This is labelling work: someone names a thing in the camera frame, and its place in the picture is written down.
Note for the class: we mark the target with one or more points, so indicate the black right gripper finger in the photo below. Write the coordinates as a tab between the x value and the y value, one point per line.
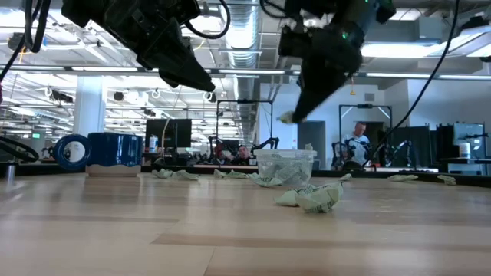
312	103

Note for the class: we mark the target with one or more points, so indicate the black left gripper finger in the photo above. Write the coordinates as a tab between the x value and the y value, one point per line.
192	73

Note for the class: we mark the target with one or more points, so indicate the clear plastic container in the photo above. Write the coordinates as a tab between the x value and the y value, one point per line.
285	155

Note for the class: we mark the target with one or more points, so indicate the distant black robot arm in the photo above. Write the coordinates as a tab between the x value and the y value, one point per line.
264	143

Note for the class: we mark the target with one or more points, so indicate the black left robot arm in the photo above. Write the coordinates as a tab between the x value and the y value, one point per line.
84	9

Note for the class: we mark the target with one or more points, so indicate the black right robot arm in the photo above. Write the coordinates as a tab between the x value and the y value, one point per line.
345	11

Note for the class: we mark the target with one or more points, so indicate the long ceiling light strip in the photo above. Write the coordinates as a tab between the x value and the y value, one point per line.
249	71

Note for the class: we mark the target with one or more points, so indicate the standing person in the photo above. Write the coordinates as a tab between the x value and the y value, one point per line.
358	143

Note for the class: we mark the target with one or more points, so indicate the black computer monitor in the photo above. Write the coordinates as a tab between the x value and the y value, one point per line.
172	134

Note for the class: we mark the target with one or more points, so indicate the white canister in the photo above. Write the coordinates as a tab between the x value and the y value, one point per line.
464	150
153	143

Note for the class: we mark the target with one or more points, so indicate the seated person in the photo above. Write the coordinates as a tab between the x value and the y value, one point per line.
243	153

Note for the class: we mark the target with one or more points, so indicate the white building column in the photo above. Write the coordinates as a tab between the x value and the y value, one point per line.
89	115

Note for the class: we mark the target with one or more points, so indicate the black partition panel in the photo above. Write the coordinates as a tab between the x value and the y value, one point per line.
414	145

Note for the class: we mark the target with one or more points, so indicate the blue ceramic mug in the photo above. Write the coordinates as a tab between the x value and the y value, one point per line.
115	153

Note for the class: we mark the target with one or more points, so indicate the green exit sign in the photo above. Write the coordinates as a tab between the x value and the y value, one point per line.
36	135

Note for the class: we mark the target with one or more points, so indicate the grey equipment cabinet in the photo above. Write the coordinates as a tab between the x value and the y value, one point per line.
470	134

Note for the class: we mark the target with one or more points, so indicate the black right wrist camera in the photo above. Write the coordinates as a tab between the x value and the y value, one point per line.
293	42

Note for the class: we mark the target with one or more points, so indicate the black frame stand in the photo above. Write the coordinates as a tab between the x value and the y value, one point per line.
364	106
245	101

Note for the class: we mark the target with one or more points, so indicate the silver ventilation duct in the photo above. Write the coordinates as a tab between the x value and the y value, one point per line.
241	46

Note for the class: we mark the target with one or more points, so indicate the silver metal post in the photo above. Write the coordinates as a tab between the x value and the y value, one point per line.
8	174

